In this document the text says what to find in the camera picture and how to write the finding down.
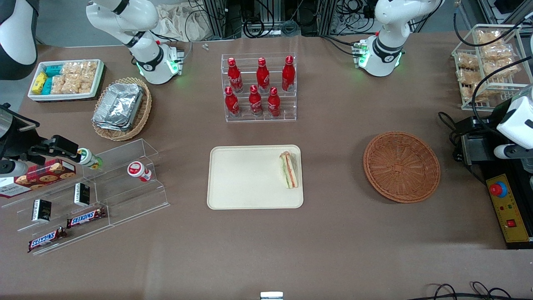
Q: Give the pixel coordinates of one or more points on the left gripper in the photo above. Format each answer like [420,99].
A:
[474,146]

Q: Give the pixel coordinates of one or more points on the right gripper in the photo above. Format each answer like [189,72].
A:
[17,143]

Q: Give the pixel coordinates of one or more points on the triangular sandwich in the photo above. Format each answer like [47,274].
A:
[289,171]

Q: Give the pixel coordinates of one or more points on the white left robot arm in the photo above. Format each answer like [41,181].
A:
[385,52]

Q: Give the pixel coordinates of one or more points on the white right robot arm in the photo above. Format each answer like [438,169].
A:
[148,62]

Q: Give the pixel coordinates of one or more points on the white snack tray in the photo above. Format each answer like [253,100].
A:
[98,81]

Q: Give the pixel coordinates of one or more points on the brown wicker basket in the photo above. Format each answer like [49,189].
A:
[402,166]

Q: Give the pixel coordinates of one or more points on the light wicker basket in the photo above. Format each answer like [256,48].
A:
[145,111]

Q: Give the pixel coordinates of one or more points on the beige plastic tray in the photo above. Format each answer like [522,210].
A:
[245,179]

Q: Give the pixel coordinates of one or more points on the black box with metal plate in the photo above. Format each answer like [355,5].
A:
[479,150]

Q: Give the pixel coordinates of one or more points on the red tartan cookie box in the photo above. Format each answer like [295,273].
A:
[46,173]

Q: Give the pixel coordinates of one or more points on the clear bag of crackers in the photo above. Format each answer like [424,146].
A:
[467,62]
[468,93]
[468,77]
[504,68]
[489,38]
[497,53]

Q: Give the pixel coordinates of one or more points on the green sunflower yogurt cup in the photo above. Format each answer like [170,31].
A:
[88,157]

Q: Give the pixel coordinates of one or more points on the small black chocolate box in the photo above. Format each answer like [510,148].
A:
[41,210]
[82,194]

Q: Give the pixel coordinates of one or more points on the teal snack packet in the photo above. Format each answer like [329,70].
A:
[53,70]
[47,86]

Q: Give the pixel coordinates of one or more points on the clear rice cracker pack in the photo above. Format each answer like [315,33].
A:
[89,68]
[79,84]
[71,68]
[58,84]

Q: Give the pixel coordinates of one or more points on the yellow snack packet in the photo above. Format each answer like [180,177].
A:
[39,82]

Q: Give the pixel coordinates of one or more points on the red emergency stop button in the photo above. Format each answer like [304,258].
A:
[498,189]

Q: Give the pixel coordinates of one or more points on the Snickers bar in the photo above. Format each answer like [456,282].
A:
[85,217]
[46,239]

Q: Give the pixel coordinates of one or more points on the aluminium foil container stack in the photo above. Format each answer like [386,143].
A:
[118,106]

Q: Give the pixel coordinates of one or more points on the red yogurt cup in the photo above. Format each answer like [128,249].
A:
[135,169]

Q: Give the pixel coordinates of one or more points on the yellow control box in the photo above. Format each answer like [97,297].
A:
[510,208]

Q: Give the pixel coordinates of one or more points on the clear acrylic stepped shelf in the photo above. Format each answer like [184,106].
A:
[137,200]

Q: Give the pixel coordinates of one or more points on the beige cloth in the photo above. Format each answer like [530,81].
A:
[179,23]

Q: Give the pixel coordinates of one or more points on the red cola bottle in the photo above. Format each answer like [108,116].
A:
[234,77]
[255,102]
[262,77]
[273,103]
[288,75]
[231,103]

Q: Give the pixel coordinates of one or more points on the clear acrylic bottle rack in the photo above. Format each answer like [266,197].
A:
[245,119]

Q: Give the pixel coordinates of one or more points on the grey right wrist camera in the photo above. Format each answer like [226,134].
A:
[14,168]

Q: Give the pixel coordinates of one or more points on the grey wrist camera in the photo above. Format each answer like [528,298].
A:
[14,168]
[510,152]

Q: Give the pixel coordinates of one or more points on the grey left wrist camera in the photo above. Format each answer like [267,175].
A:
[510,152]

